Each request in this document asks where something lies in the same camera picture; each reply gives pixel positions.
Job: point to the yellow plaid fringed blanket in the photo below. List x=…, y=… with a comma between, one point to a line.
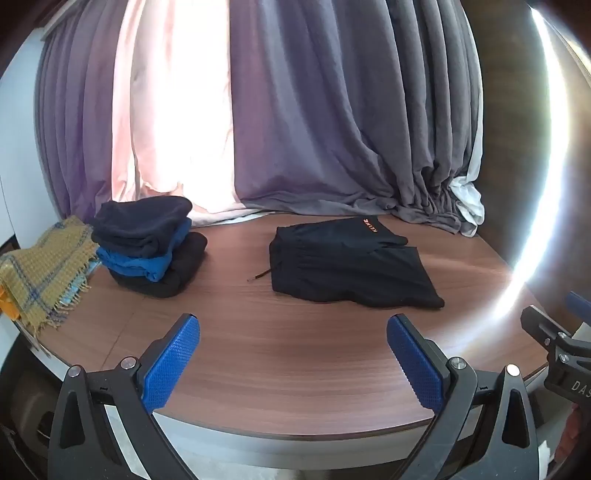
x=41, y=272

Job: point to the pink sheer curtain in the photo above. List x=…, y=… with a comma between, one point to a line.
x=175, y=110

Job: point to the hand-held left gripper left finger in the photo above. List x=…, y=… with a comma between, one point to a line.
x=171, y=357

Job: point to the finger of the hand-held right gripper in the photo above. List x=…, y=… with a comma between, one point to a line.
x=547, y=330
x=581, y=303

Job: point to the black folded garment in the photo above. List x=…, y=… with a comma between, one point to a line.
x=175, y=272

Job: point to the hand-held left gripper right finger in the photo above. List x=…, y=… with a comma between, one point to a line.
x=415, y=360

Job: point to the black pants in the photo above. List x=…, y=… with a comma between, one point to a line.
x=351, y=263

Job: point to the orange object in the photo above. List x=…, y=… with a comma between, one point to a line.
x=6, y=302

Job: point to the purple grey curtain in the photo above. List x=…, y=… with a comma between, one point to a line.
x=341, y=106
x=74, y=120

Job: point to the blue folded garment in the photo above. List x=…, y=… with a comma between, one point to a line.
x=147, y=263

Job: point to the white curtain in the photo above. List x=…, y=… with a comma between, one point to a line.
x=468, y=201

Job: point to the dark navy folded garment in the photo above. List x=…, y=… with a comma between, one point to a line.
x=138, y=221

